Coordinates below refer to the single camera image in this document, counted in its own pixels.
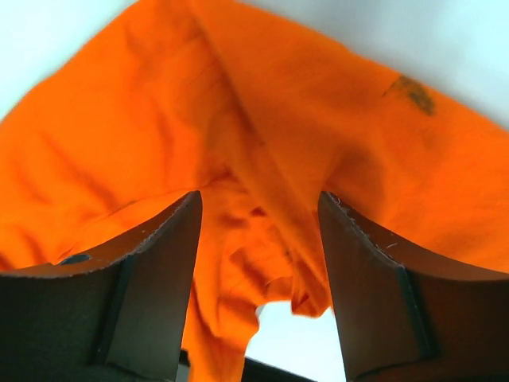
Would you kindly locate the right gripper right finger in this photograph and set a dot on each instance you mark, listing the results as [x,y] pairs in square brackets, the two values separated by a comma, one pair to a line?
[405,313]

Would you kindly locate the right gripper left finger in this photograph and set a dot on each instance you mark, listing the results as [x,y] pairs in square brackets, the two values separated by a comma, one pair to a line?
[115,312]

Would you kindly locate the orange t-shirt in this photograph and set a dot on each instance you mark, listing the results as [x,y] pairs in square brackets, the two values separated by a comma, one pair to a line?
[261,115]

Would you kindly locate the black table edge rail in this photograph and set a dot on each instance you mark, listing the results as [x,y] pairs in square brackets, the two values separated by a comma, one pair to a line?
[253,371]

